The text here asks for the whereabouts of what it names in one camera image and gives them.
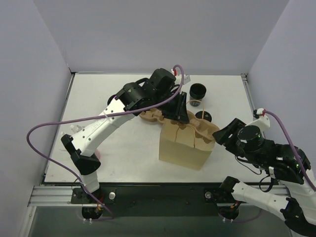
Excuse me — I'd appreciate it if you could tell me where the brown pulp cup carrier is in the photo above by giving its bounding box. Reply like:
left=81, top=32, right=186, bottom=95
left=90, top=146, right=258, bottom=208
left=139, top=108, right=164, bottom=124

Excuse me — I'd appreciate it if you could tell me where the tan paper bag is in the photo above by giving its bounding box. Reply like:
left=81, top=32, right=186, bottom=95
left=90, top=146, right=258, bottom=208
left=158, top=137, right=212, bottom=170

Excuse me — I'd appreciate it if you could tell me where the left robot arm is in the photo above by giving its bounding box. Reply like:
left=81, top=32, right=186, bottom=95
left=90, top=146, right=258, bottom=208
left=61, top=68, right=190, bottom=203

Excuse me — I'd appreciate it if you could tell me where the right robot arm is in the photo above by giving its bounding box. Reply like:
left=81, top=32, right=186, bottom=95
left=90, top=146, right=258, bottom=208
left=213, top=116, right=316, bottom=237

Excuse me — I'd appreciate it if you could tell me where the stack of black cups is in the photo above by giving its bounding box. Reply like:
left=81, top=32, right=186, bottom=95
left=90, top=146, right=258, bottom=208
left=189, top=83, right=207, bottom=107

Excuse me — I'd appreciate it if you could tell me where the stack of black lids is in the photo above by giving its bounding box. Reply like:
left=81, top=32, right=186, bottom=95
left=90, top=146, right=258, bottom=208
left=107, top=95, right=117, bottom=105

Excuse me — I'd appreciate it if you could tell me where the pink straw holder cup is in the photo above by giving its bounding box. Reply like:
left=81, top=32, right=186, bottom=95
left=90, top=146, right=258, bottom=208
left=95, top=149, right=101, bottom=159

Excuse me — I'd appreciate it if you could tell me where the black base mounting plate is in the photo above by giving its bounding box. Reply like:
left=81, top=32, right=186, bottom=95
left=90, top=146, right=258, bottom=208
left=70, top=183, right=235, bottom=219

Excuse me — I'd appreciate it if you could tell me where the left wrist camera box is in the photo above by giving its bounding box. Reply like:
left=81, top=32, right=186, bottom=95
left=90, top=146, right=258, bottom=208
left=175, top=74, right=191, bottom=84

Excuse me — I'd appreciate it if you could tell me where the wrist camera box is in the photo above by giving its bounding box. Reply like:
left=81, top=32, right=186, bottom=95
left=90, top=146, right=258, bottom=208
left=175, top=74, right=191, bottom=84
left=246, top=108, right=270, bottom=132

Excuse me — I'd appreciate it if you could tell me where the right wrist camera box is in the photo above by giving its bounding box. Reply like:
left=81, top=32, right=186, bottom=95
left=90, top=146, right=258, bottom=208
left=246, top=108, right=270, bottom=132

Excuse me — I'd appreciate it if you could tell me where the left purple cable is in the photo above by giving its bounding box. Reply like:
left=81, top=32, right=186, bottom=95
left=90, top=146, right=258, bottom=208
left=26, top=64, right=186, bottom=220

